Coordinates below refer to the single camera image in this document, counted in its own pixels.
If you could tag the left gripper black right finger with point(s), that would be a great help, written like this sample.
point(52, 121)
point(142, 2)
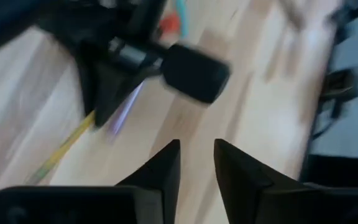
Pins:
point(259, 199)

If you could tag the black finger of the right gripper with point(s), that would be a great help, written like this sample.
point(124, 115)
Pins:
point(113, 93)
point(86, 87)

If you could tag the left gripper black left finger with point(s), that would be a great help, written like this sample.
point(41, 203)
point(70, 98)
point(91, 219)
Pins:
point(141, 199)

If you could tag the purple pen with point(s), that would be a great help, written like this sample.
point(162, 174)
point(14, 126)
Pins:
point(126, 109)

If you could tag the orange-red eraser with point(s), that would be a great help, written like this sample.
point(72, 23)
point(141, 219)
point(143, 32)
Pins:
point(169, 24)

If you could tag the yellow pencil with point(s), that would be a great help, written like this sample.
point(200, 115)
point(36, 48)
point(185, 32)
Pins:
point(61, 149)

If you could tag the teal pen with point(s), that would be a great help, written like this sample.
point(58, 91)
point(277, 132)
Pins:
point(182, 15)

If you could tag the black aluminium table frame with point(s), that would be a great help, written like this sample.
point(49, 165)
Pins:
point(337, 171)

